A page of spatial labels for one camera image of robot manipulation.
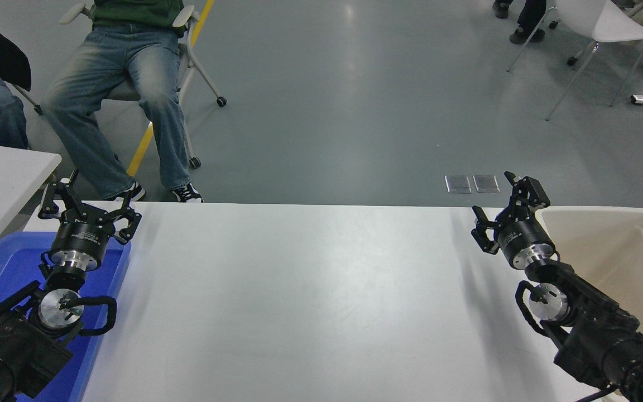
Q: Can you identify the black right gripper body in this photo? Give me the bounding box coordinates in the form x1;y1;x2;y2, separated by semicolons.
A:
496;217;555;259

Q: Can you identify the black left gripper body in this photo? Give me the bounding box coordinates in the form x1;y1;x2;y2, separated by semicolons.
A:
51;215;116;262

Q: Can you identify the blue plastic tray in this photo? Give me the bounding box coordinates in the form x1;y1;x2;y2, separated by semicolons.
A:
0;232;132;402

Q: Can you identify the grey chair leg with castor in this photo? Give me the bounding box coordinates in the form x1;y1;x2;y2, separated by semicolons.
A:
6;83;44;116

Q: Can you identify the large pale plastic bin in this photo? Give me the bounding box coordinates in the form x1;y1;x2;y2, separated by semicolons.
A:
538;205;643;402

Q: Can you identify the seated person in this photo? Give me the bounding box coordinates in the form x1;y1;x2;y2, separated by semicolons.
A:
40;0;205;203

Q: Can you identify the rolling chair with armrests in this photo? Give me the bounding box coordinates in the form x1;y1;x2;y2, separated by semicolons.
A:
58;0;228;170

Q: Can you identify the white shell chair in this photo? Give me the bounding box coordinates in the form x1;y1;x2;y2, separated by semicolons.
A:
507;0;643;121

